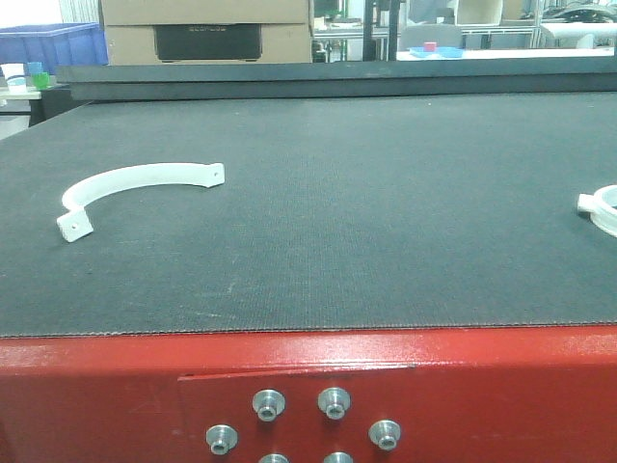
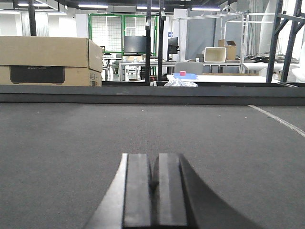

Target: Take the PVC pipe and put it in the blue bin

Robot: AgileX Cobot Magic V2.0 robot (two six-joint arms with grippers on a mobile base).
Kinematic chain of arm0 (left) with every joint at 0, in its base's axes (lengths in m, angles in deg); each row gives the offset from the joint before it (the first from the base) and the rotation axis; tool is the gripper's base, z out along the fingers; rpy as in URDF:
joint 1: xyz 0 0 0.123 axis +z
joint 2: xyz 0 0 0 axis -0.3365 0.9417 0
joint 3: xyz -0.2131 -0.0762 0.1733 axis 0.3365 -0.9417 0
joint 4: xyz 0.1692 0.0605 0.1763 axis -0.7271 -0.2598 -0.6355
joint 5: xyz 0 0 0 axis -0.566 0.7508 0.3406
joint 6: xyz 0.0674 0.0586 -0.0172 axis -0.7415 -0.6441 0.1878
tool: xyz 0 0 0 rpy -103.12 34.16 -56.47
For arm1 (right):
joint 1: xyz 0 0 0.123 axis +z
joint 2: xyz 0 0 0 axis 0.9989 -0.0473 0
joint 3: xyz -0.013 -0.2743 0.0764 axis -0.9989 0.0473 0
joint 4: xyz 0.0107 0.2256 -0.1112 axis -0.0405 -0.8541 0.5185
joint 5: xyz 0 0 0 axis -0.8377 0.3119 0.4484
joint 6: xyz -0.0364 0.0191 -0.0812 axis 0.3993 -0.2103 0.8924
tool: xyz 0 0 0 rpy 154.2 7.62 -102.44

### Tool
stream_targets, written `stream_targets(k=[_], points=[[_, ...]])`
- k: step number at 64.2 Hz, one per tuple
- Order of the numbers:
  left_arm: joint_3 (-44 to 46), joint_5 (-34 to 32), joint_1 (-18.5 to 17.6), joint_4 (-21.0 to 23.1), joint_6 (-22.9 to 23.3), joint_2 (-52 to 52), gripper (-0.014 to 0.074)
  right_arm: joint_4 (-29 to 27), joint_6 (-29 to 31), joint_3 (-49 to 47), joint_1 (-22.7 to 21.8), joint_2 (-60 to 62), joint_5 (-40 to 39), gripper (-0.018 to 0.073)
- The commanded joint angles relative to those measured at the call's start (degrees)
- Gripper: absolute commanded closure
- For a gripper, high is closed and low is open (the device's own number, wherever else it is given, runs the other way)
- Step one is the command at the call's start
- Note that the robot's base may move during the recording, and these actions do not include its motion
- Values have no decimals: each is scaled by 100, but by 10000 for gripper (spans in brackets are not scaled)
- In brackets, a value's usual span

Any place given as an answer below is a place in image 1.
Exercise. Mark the white curved PVC clamp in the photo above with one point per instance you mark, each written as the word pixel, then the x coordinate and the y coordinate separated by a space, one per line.
pixel 75 223

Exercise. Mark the red metal table frame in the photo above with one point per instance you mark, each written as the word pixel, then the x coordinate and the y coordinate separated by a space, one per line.
pixel 426 395

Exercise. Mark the black table mat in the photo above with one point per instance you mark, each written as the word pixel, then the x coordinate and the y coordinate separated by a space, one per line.
pixel 395 212

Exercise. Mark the white paper cup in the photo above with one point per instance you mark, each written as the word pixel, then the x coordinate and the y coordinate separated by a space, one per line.
pixel 15 78

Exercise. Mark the white PVC ring clamp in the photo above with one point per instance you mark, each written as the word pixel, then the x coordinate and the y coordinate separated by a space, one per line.
pixel 601 208

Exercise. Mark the large cardboard box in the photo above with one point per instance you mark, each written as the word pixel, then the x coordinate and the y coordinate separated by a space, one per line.
pixel 199 32

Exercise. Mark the blue plastic crate background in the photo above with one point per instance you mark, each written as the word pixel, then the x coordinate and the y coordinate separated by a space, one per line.
pixel 53 45

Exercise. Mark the green small cup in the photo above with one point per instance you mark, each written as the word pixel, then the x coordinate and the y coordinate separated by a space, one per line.
pixel 41 80

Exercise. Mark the blue tray with red cube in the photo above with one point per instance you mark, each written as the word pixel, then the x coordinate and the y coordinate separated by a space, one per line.
pixel 431 50

